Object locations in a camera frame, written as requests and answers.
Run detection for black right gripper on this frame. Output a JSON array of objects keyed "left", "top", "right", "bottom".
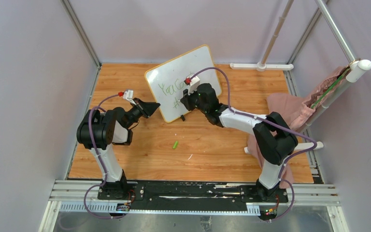
[{"left": 182, "top": 85, "right": 209, "bottom": 114}]

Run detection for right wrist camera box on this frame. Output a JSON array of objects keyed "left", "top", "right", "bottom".
[{"left": 184, "top": 74, "right": 200, "bottom": 95}]

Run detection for silver clothes rack pole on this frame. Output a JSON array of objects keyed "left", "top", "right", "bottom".
[{"left": 260, "top": 0, "right": 294, "bottom": 64}]

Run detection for yellow framed whiteboard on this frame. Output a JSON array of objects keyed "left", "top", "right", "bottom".
[{"left": 144, "top": 44, "right": 214, "bottom": 123}]

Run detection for green clothes hanger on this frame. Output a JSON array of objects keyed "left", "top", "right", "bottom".
[{"left": 308, "top": 65, "right": 351, "bottom": 110}]

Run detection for white clothes rack base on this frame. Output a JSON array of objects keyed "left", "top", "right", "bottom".
[{"left": 229, "top": 62, "right": 294, "bottom": 72}]

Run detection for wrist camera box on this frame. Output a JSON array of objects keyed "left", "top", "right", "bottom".
[
  {"left": 184, "top": 74, "right": 200, "bottom": 95},
  {"left": 123, "top": 89, "right": 137, "bottom": 105}
]

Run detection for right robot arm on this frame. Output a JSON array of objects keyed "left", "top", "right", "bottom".
[{"left": 180, "top": 83, "right": 298, "bottom": 202}]

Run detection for white rack side foot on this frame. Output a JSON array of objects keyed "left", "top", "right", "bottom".
[{"left": 243, "top": 141, "right": 324, "bottom": 154}]

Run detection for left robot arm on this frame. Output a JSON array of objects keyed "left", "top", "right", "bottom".
[{"left": 76, "top": 98, "right": 160, "bottom": 200}]

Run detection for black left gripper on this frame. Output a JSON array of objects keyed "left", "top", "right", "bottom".
[{"left": 125, "top": 99, "right": 160, "bottom": 129}]

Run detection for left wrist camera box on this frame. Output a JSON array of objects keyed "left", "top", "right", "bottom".
[{"left": 123, "top": 89, "right": 137, "bottom": 105}]

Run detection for pink cloth shorts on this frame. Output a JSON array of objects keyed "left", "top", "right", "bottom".
[{"left": 247, "top": 66, "right": 348, "bottom": 184}]

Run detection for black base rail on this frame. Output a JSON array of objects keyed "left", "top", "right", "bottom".
[{"left": 98, "top": 180, "right": 288, "bottom": 211}]

